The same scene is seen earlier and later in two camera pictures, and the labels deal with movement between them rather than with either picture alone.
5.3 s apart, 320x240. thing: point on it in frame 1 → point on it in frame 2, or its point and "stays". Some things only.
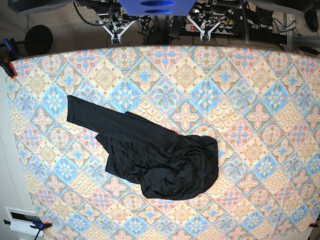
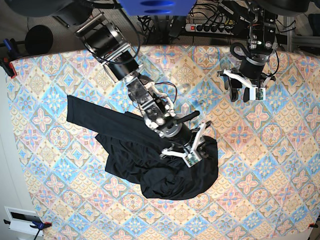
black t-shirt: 168,166 stays
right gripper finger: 119,35 → 196,156
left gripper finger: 201,31 → 259,93
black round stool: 38,40 stays
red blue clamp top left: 12,55 stays
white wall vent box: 20,220 stays
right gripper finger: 111,35 → 190,158
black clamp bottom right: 314,225 stays
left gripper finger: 210,31 → 236,82
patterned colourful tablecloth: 262,106 stays
